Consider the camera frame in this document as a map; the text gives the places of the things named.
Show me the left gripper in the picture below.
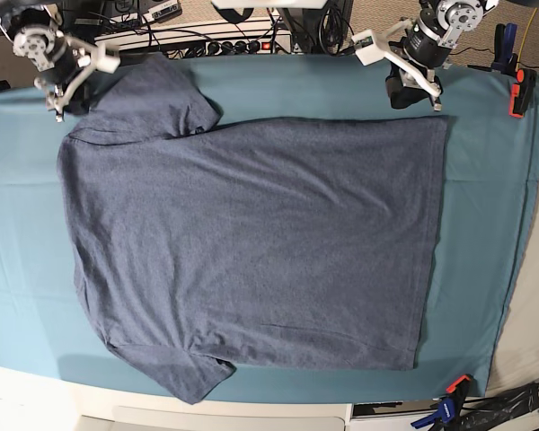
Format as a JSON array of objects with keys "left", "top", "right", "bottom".
[{"left": 385, "top": 20, "right": 452, "bottom": 111}]

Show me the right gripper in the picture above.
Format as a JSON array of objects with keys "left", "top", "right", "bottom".
[{"left": 34, "top": 35, "right": 94, "bottom": 122}]

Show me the blue-grey T-shirt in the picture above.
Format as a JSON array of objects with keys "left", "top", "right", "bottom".
[{"left": 57, "top": 58, "right": 447, "bottom": 404}]

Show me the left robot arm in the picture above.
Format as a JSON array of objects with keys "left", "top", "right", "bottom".
[{"left": 385, "top": 0, "right": 499, "bottom": 111}]

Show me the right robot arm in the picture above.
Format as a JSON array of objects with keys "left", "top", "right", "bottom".
[{"left": 0, "top": 1, "right": 96, "bottom": 122}]

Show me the blue clamp top right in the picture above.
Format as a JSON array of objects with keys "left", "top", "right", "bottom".
[{"left": 490, "top": 22, "right": 517, "bottom": 76}]

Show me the orange black clamp top right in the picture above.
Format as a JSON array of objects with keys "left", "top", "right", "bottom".
[{"left": 508, "top": 68, "right": 537, "bottom": 119}]

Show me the white power strip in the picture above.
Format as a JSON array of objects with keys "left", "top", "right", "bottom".
[{"left": 173, "top": 35, "right": 292, "bottom": 58}]

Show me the teal table cloth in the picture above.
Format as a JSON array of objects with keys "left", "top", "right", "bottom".
[{"left": 0, "top": 55, "right": 539, "bottom": 403}]

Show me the blue orange clamp bottom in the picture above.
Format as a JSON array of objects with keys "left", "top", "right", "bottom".
[{"left": 411, "top": 374, "right": 473, "bottom": 430}]

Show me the black plastic bag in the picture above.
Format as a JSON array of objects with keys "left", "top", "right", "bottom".
[{"left": 458, "top": 383, "right": 539, "bottom": 431}]

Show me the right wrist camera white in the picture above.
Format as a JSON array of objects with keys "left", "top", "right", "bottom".
[{"left": 91, "top": 44, "right": 120, "bottom": 74}]

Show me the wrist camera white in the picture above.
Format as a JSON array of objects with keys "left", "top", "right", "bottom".
[
  {"left": 351, "top": 30, "right": 385, "bottom": 66},
  {"left": 91, "top": 44, "right": 120, "bottom": 74}
]

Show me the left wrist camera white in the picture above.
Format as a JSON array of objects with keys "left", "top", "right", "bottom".
[{"left": 351, "top": 30, "right": 385, "bottom": 66}]

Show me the yellow cable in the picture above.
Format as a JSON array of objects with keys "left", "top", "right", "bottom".
[{"left": 518, "top": 5, "right": 539, "bottom": 68}]

